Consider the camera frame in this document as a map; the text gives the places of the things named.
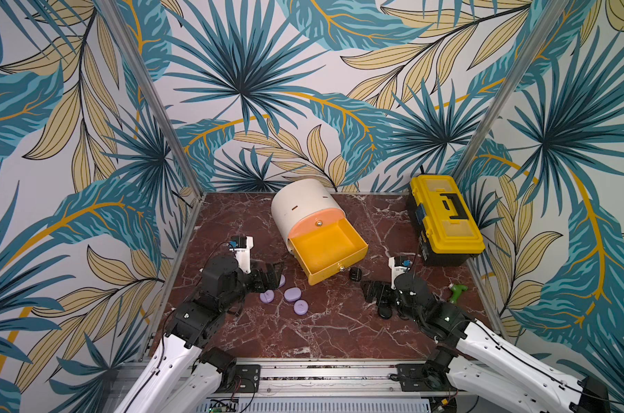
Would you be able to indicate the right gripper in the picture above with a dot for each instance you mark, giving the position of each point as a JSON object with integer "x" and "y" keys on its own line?
{"x": 382, "y": 292}

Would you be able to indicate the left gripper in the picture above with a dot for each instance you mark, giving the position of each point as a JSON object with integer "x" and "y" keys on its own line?
{"x": 273, "y": 280}

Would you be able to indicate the yellow drawer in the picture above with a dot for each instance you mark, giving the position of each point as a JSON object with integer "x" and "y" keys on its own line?
{"x": 328, "y": 250}

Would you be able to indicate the orange top drawer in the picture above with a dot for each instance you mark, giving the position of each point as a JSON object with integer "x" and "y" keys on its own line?
{"x": 316, "y": 221}

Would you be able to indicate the white cylindrical drawer cabinet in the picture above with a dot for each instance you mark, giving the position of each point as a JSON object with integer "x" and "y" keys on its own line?
{"x": 297, "y": 200}

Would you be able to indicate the black round earphone case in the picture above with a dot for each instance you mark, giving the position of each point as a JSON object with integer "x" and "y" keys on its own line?
{"x": 385, "y": 312}

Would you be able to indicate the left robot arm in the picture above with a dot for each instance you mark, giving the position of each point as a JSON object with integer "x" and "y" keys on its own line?
{"x": 182, "y": 372}

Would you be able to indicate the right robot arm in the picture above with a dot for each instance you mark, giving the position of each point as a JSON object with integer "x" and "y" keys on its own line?
{"x": 472, "y": 358}

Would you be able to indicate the purple round earphone case left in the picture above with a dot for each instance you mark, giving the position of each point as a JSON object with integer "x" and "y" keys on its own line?
{"x": 267, "y": 297}

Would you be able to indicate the purple round earphone case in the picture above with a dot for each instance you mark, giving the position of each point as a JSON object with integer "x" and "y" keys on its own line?
{"x": 301, "y": 307}
{"x": 267, "y": 297}

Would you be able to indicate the purple earphone case middle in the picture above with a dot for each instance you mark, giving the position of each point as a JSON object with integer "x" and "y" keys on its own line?
{"x": 292, "y": 294}

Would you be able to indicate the purple round earphone case lower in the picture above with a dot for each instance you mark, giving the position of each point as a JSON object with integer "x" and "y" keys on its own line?
{"x": 301, "y": 307}

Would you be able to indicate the green plastic fitting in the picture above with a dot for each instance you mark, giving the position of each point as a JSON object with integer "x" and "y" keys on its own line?
{"x": 457, "y": 290}

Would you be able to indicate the yellow black toolbox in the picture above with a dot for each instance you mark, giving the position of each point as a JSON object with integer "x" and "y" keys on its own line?
{"x": 447, "y": 232}

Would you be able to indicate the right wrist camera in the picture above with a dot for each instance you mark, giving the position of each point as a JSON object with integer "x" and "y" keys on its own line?
{"x": 398, "y": 265}

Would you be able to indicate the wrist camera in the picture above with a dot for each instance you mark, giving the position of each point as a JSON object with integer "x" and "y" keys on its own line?
{"x": 398, "y": 265}
{"x": 241, "y": 246}

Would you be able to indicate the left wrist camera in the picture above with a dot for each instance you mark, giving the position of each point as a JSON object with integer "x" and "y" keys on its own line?
{"x": 241, "y": 246}

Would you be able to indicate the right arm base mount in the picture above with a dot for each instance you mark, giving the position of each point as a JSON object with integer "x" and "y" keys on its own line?
{"x": 423, "y": 377}

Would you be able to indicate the aluminium front rail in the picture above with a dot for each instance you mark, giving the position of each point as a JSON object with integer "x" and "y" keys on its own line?
{"x": 318, "y": 386}

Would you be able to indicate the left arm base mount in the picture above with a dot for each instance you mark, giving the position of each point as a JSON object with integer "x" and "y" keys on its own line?
{"x": 240, "y": 379}

